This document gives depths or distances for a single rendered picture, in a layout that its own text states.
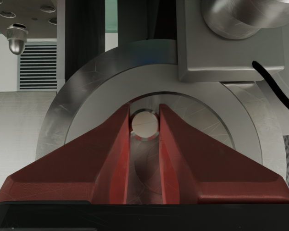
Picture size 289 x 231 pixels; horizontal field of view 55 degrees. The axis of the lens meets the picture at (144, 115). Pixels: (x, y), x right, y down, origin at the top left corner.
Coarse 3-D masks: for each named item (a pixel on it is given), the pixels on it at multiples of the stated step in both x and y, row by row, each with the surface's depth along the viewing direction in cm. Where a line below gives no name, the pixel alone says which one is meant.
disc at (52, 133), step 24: (120, 48) 17; (144, 48) 17; (168, 48) 17; (96, 72) 17; (72, 96) 16; (240, 96) 17; (264, 96) 17; (48, 120) 16; (264, 120) 17; (48, 144) 16; (264, 144) 17
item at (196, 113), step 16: (144, 96) 15; (160, 96) 15; (176, 96) 15; (176, 112) 15; (192, 112) 15; (208, 112) 15; (208, 128) 14; (224, 128) 15; (144, 144) 15; (144, 160) 15; (128, 176) 14; (144, 176) 15; (160, 176) 14; (128, 192) 14; (144, 192) 14; (160, 192) 14
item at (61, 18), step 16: (64, 0) 18; (80, 0) 23; (96, 0) 33; (64, 16) 17; (80, 16) 23; (96, 16) 32; (64, 32) 17; (80, 32) 22; (96, 32) 32; (64, 48) 17; (80, 48) 22; (96, 48) 32; (64, 64) 17; (80, 64) 22
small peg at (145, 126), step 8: (136, 112) 12; (144, 112) 12; (152, 112) 12; (136, 120) 12; (144, 120) 12; (152, 120) 12; (136, 128) 12; (144, 128) 12; (152, 128) 12; (136, 136) 12; (144, 136) 12; (152, 136) 12
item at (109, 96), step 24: (120, 72) 16; (144, 72) 16; (168, 72) 16; (96, 96) 16; (120, 96) 16; (192, 96) 16; (216, 96) 16; (72, 120) 16; (96, 120) 16; (240, 120) 16; (240, 144) 16
